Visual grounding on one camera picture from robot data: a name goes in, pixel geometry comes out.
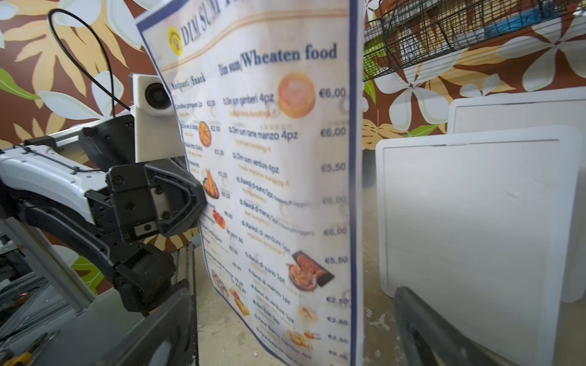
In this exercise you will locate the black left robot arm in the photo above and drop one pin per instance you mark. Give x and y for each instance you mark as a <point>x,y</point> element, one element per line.
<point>45,190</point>

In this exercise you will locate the black wire basket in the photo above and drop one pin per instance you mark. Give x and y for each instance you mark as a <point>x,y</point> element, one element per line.
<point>400,34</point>

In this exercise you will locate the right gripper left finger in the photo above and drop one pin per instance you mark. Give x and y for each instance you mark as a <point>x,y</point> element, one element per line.
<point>166,337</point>

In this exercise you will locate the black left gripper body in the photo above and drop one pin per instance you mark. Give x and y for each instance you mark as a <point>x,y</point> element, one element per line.
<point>138,200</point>

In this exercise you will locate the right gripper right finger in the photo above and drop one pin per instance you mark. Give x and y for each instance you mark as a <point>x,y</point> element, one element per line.
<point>428,338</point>

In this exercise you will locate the dim sum menu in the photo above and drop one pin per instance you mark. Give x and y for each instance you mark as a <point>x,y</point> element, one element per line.
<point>268,99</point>

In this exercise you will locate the white menu holder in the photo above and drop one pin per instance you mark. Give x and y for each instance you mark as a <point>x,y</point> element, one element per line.
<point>478,225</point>
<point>565,107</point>

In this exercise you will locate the blue object in basket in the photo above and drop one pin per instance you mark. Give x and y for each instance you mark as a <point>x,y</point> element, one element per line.
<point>513,23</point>

